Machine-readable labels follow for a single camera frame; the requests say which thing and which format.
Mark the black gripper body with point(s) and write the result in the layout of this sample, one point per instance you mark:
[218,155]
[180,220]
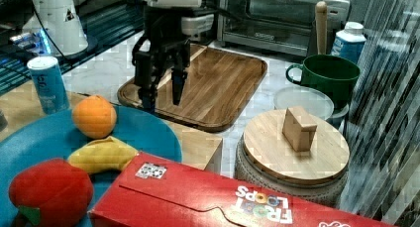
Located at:
[162,40]

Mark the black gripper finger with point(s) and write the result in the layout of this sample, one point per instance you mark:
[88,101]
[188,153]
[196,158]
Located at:
[148,91]
[178,77]

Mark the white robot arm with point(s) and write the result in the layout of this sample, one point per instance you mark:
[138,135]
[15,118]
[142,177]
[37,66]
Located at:
[195,19]

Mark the wooden cutting board tray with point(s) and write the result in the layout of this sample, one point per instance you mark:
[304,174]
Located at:
[218,87]

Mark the orange fruit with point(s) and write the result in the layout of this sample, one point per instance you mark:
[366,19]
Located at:
[94,116]

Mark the yellow banana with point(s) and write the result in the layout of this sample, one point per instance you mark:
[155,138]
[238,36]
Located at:
[103,155]

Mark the blue salt shaker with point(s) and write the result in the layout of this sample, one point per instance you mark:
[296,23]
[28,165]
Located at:
[46,76]

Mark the stainless steel toaster oven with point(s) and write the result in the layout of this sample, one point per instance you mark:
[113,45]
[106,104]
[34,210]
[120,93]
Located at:
[283,26]

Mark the red Froot Loops box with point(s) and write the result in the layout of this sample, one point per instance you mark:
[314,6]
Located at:
[154,192]

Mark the blue plate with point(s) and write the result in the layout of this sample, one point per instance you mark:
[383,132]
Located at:
[55,136]

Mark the paper towel roll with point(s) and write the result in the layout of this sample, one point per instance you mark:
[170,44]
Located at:
[58,26]

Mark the canister with wooden lid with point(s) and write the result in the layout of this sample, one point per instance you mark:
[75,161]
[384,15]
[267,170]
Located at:
[266,158]

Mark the wooden utensil holder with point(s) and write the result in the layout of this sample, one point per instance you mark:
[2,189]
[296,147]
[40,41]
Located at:
[321,26]

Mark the green mug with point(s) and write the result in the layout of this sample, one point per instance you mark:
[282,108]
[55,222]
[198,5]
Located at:
[336,77]

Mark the white blue milk bottle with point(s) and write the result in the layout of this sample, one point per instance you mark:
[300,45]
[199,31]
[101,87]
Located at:
[349,42]

